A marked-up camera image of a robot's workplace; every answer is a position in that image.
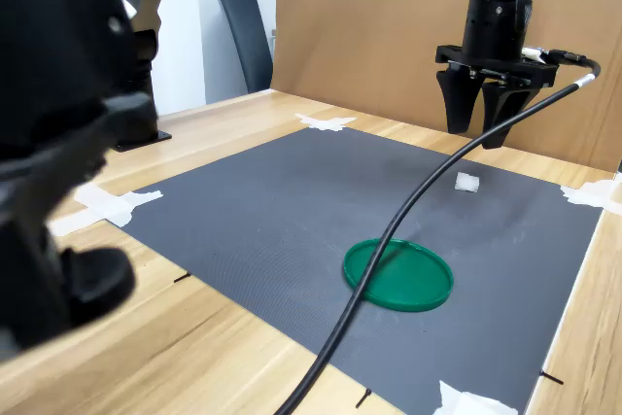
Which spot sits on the small white plastic terminal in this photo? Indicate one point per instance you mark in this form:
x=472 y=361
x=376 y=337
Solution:
x=466 y=183

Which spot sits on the round green lid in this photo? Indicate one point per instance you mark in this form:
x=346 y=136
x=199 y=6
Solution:
x=413 y=279

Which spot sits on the brown cardboard partition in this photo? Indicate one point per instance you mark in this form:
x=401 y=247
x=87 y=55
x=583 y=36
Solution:
x=364 y=36

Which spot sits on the small white tape patch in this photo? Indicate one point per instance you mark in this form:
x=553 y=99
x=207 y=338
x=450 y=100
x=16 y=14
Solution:
x=461 y=403
x=593 y=194
x=328 y=122

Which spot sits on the dark grey mat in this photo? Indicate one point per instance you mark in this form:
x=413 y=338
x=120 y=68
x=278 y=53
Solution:
x=267 y=201

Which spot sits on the dark grey chair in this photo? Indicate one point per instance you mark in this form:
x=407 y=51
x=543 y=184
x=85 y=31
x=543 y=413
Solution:
x=245 y=36

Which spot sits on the small black pin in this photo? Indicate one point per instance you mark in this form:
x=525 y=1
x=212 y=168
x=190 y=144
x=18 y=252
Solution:
x=182 y=278
x=363 y=398
x=551 y=377

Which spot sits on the large white tape patch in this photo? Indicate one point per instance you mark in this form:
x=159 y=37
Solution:
x=112 y=203

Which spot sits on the small white camera box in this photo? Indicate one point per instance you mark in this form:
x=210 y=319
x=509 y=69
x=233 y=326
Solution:
x=533 y=54

